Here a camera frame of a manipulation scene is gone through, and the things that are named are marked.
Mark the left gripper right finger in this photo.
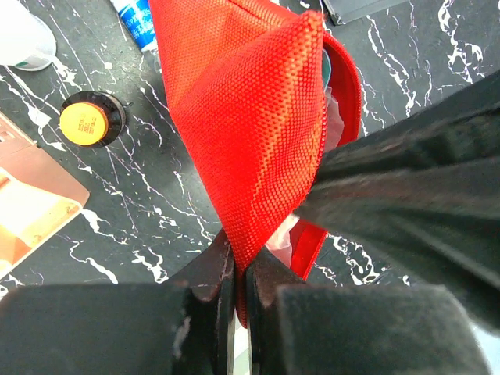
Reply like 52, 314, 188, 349
245, 250, 490, 374

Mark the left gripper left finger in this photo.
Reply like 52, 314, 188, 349
1, 233, 235, 374

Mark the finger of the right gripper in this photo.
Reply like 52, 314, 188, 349
295, 73, 499, 332

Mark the red first aid pouch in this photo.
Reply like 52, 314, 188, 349
147, 0, 361, 329

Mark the small bag of blue items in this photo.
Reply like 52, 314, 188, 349
265, 86, 344, 267

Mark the grey metal medicine case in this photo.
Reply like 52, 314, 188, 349
323, 0, 405, 26

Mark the orange plastic file organizer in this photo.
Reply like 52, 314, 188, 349
1, 114, 90, 277

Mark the brown syrup bottle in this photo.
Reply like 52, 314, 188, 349
59, 91, 127, 148

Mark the small blue label bottle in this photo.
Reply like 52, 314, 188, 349
110, 0, 158, 52

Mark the white pill bottle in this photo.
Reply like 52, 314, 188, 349
1, 1, 57, 71

